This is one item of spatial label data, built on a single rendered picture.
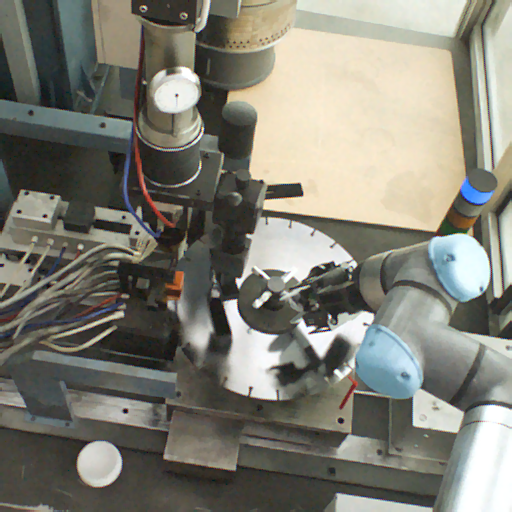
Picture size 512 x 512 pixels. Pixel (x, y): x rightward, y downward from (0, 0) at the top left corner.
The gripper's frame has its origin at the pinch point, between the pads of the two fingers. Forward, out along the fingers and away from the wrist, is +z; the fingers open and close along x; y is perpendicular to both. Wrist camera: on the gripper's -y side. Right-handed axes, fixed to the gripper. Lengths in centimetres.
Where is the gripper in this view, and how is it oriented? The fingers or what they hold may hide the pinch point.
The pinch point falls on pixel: (299, 300)
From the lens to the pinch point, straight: 105.6
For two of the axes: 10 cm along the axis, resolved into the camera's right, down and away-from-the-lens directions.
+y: -7.5, 3.5, -5.6
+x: 3.9, 9.2, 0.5
